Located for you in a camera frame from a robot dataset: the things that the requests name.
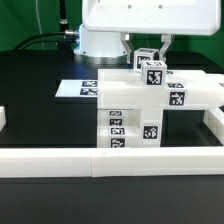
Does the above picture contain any white tagged cube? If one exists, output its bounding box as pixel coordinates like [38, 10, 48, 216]
[141, 60, 167, 87]
[133, 48, 159, 71]

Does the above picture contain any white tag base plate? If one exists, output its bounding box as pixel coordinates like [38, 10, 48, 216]
[55, 80, 98, 97]

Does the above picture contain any white right fence wall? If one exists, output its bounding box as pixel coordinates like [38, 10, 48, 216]
[204, 108, 224, 145]

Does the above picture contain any white front fence wall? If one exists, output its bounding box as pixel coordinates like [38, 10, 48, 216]
[0, 147, 224, 178]

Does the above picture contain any black cable bundle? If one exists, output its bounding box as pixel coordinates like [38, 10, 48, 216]
[13, 29, 81, 52]

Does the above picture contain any white fence wall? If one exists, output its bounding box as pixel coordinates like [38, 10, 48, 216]
[204, 108, 224, 145]
[0, 147, 224, 178]

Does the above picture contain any white chair seat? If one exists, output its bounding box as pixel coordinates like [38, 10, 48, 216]
[139, 109, 163, 148]

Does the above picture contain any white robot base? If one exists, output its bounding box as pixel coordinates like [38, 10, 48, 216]
[74, 24, 127, 65]

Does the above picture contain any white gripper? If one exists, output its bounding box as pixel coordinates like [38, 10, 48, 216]
[82, 0, 221, 64]

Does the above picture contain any white chair back frame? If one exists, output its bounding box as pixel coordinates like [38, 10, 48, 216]
[97, 69, 224, 110]

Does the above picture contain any white left fence stub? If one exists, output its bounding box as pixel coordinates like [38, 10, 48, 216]
[0, 106, 6, 132]

